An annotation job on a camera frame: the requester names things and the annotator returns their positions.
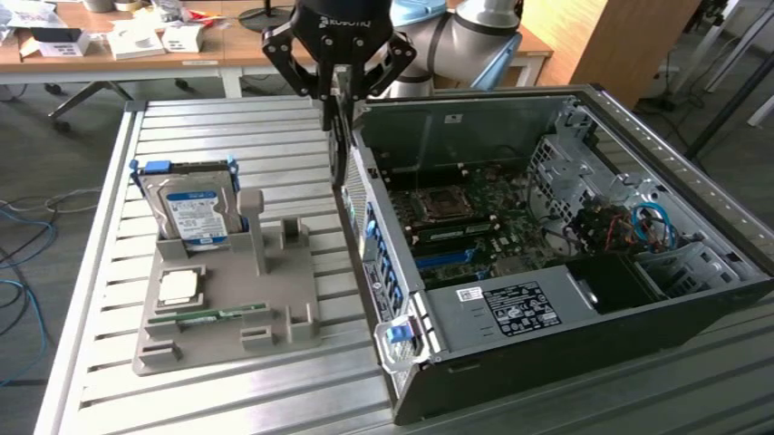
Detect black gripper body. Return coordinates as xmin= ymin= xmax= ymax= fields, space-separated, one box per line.
xmin=290 ymin=0 xmax=395 ymax=65

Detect black Nvidia graphics card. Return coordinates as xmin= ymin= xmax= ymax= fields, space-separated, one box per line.
xmin=329 ymin=63 xmax=359 ymax=188

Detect black lamp base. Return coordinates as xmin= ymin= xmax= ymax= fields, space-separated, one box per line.
xmin=239 ymin=0 xmax=298 ymax=34

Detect small white labelled box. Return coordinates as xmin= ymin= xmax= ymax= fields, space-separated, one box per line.
xmin=162 ymin=24 xmax=206 ymax=54

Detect metal CPU socket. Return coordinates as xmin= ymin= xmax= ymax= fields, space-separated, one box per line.
xmin=407 ymin=188 xmax=479 ymax=223

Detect hard disk blue caddy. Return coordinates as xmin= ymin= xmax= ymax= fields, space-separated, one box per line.
xmin=128 ymin=155 xmax=250 ymax=253

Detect flat white open box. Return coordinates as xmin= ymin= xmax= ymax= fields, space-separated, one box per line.
xmin=107 ymin=20 xmax=167 ymax=62

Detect silver perforated drive cage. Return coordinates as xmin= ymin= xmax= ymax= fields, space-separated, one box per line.
xmin=525 ymin=97 xmax=613 ymax=227

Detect wooden cabinet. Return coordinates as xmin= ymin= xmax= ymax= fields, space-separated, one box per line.
xmin=519 ymin=0 xmax=706 ymax=110

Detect blue expansion slot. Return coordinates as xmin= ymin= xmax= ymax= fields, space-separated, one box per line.
xmin=415 ymin=247 xmax=477 ymax=269

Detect green motherboard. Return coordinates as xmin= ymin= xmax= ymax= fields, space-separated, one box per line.
xmin=386 ymin=165 xmax=575 ymax=291

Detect grey plastic parts rack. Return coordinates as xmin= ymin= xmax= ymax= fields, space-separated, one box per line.
xmin=131 ymin=188 xmax=326 ymax=378

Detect white box black lid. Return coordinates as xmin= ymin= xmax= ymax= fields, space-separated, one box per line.
xmin=30 ymin=26 xmax=92 ymax=59

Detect silver CPU chip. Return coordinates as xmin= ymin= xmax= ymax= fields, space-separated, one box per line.
xmin=156 ymin=270 xmax=202 ymax=305

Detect silver chipset heatsink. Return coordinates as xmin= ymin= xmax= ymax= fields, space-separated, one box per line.
xmin=493 ymin=258 xmax=537 ymax=278

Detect clear plastic bag pile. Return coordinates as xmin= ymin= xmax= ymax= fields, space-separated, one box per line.
xmin=0 ymin=0 xmax=68 ymax=31

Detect green loose RAM stick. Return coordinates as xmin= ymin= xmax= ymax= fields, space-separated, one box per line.
xmin=147 ymin=302 xmax=271 ymax=325

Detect blue case latch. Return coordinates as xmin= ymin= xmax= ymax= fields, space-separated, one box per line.
xmin=386 ymin=318 xmax=414 ymax=345

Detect grey power supply unit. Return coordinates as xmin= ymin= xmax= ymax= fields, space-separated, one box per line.
xmin=422 ymin=265 xmax=601 ymax=355

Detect silver disk bay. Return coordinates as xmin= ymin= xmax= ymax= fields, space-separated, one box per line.
xmin=634 ymin=242 xmax=742 ymax=298

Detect black open PC case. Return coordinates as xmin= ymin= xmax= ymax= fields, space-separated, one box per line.
xmin=329 ymin=82 xmax=774 ymax=427

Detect wooden desk white frame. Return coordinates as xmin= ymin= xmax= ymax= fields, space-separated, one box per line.
xmin=223 ymin=0 xmax=555 ymax=99
xmin=0 ymin=0 xmax=226 ymax=132

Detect white floor cable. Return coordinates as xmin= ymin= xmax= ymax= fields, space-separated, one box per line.
xmin=0 ymin=188 xmax=104 ymax=214

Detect red yellow black wires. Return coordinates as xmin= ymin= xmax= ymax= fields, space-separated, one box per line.
xmin=565 ymin=203 xmax=646 ymax=255

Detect blue SATA wire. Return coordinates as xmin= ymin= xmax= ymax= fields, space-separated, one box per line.
xmin=627 ymin=201 xmax=682 ymax=253

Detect black partition frame post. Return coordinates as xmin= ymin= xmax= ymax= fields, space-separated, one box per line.
xmin=686 ymin=8 xmax=774 ymax=160

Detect blue floor cable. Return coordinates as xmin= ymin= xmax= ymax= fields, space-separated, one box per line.
xmin=0 ymin=198 xmax=59 ymax=389

